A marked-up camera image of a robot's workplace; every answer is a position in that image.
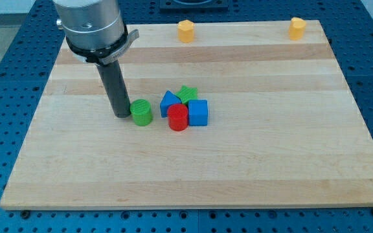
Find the green cylinder block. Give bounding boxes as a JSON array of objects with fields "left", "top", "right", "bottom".
[{"left": 130, "top": 99, "right": 153, "bottom": 126}]

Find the yellow hexagon block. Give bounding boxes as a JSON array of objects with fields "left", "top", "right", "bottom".
[{"left": 177, "top": 19, "right": 194, "bottom": 43}]

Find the red cylinder block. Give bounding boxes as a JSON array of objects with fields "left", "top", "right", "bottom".
[{"left": 167, "top": 104, "right": 188, "bottom": 131}]

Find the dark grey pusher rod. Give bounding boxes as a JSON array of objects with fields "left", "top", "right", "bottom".
[{"left": 96, "top": 61, "right": 131, "bottom": 118}]

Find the green star block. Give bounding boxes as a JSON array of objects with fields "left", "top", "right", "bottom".
[{"left": 175, "top": 85, "right": 198, "bottom": 105}]

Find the black mounting plate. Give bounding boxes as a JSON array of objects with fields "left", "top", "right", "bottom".
[{"left": 159, "top": 0, "right": 230, "bottom": 12}]

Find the yellow heart block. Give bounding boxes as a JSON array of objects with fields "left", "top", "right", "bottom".
[{"left": 288, "top": 17, "right": 307, "bottom": 40}]

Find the blue triangular block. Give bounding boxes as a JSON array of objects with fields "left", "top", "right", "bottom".
[{"left": 159, "top": 91, "right": 181, "bottom": 118}]

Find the blue cube block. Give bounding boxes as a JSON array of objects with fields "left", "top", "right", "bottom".
[{"left": 188, "top": 100, "right": 209, "bottom": 126}]

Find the wooden board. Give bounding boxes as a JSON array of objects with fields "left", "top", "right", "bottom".
[{"left": 0, "top": 20, "right": 373, "bottom": 210}]

